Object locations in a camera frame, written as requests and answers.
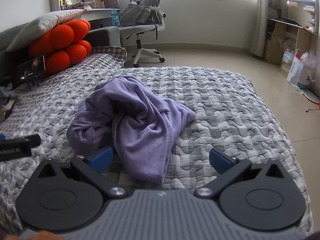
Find white pillow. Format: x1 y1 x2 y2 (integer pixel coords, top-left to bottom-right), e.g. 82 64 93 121
5 9 85 53

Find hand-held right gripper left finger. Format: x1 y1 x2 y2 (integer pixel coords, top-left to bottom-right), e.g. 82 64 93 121
32 147 128 198

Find black floor cable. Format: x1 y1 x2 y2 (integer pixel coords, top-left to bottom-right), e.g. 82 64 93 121
306 102 320 113

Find orange pumpkin cushion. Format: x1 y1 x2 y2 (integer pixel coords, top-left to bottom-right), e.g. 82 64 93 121
28 19 92 75

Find beige curtain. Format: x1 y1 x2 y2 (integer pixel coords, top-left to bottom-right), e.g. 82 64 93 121
250 0 275 58

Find white paper bag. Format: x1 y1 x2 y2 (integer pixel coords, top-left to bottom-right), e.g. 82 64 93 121
286 49 318 90

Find smartphone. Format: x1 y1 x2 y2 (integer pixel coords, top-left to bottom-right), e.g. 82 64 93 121
14 56 46 88

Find purple pants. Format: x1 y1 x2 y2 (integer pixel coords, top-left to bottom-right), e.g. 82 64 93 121
67 76 197 184

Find white bathroom scale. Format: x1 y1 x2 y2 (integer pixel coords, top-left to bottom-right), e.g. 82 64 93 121
301 89 320 104

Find stack of folded clothes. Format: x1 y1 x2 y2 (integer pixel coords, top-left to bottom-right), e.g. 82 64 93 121
0 84 18 123

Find blue patterned box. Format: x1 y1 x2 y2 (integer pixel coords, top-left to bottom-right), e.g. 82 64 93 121
111 9 122 27

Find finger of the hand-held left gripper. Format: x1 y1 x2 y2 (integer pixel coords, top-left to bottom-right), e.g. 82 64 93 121
0 134 42 148

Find white desk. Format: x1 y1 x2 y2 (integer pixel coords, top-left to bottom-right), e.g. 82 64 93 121
82 7 123 28

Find grey backpack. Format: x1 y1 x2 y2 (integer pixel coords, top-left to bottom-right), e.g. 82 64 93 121
124 0 157 26

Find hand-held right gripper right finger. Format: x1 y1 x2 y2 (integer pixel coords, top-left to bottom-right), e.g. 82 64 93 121
194 148 290 198

